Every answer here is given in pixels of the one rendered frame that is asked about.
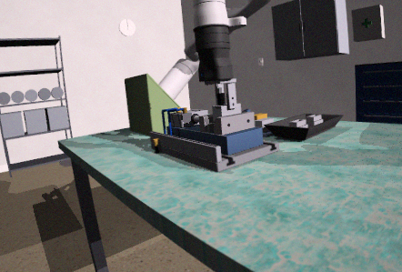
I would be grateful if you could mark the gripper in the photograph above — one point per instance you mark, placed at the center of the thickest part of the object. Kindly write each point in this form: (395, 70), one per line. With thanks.
(212, 27)

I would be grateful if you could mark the yellow block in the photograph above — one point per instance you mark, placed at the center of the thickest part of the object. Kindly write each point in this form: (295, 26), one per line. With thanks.
(257, 116)

